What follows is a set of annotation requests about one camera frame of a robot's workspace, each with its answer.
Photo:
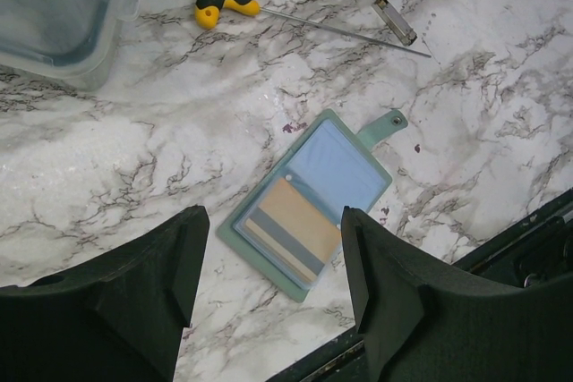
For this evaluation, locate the small metal clip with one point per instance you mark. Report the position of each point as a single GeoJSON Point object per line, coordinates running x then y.
{"type": "Point", "coordinates": [399, 26]}

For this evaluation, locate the black front mounting rail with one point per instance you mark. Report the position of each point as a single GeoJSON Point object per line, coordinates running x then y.
{"type": "Point", "coordinates": [533, 251]}

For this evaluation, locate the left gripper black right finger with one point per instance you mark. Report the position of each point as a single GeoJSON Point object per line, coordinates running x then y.
{"type": "Point", "coordinates": [422, 319]}

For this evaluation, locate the clear plastic storage box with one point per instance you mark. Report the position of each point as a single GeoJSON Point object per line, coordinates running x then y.
{"type": "Point", "coordinates": [69, 41]}

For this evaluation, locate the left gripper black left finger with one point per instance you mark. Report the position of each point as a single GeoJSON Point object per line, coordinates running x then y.
{"type": "Point", "coordinates": [117, 317]}

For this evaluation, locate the green leather card holder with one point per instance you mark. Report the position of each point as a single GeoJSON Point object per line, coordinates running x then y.
{"type": "Point", "coordinates": [332, 167]}

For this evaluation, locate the yellow black small screwdriver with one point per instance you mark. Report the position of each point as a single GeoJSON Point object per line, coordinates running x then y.
{"type": "Point", "coordinates": [207, 12]}

